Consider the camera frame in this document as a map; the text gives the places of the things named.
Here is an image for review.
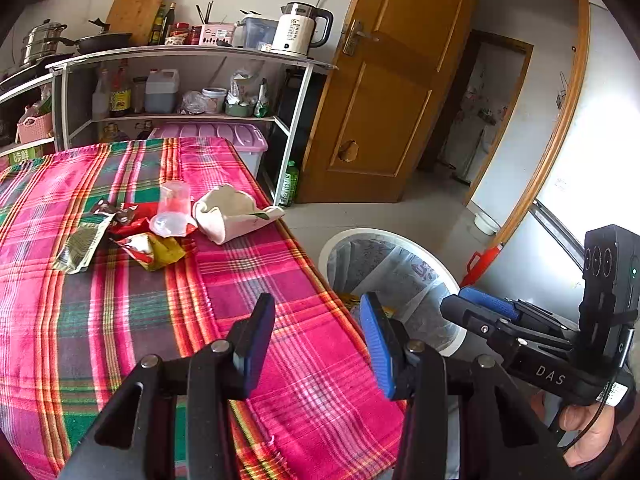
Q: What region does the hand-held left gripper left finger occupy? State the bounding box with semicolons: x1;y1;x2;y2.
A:
59;292;277;480

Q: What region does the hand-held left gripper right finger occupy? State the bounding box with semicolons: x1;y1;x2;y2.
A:
359;292;576;480

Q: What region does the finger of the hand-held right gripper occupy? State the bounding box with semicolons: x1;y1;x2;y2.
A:
458;286;576;333
440;295;526;356

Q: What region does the white trash bin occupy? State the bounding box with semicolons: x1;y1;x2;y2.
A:
318;228;468;356

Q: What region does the red yellow snack wrapper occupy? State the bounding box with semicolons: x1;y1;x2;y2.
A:
112;232;197;273

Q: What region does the clear plastic cup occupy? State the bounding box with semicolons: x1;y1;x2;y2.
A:
149;182;198;237

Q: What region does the dark green seaweed wrapper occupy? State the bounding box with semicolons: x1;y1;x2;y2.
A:
51;212;113;275

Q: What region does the brown snack wrapper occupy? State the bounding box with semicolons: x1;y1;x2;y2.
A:
92;199;126;218

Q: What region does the person's right hand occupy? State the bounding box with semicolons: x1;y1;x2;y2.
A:
530;390;626;471

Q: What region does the red dustpan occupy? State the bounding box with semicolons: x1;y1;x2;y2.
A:
460;245;503;288

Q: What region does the plaid tablecloth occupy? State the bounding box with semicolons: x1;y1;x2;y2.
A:
0;137;408;480

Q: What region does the white basin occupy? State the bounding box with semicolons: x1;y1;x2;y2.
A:
472;212;501;235

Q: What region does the green plastic bottle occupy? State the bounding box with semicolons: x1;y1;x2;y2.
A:
279;160;300;207

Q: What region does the wooden door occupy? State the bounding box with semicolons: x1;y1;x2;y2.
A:
295;0;482;204

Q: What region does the pink lid storage box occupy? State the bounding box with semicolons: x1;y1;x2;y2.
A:
147;121;269;181

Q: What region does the green pouch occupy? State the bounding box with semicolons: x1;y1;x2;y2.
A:
253;79;271;119

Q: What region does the white plastic tub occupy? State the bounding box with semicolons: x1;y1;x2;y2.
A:
201;87;228;114

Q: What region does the clear plastic bag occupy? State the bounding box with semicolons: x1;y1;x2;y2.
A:
179;90;207;116

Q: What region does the white plastic bag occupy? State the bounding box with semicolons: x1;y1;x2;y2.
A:
227;71;261;106

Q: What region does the white plastic jug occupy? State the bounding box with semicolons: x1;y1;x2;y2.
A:
144;67;180;114

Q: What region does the dark glass jar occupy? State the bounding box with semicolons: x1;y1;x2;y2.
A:
131;76;148;113

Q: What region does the yellow label sauce bottle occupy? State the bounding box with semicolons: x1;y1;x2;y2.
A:
109;60;133;118

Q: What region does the clear plastic bottle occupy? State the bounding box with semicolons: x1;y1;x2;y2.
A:
91;69;111;121

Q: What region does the white shelf unit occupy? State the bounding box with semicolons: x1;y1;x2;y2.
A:
0;44;338;208

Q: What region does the red green cardboard box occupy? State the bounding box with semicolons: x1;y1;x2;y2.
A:
0;142;56;168

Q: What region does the pink plastic basket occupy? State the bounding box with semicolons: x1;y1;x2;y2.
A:
16;112;55;143

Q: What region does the white electric kettle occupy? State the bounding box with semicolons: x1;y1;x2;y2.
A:
270;1;334;57

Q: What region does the clear plastic storage container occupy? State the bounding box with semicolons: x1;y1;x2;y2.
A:
235;10;279;51

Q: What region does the pink chopstick holder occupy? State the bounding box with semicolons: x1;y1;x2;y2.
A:
198;21;236;47

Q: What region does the dark sauce bottle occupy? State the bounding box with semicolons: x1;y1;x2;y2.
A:
150;4;167;46
162;1;178;43

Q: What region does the black frying pan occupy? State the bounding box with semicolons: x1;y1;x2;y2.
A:
60;19;134;56

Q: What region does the wooden cutting board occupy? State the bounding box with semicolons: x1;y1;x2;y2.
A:
106;0;174;47

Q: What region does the black induction cooker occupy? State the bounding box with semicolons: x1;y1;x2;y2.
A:
0;55;71;88

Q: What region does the stainless steel steamer pot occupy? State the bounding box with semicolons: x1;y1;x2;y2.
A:
20;19;68;66

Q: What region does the wooden door frame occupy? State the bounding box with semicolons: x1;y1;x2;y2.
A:
462;0;591;248

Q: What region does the metal door handle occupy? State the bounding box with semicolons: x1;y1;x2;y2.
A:
341;19;381;57

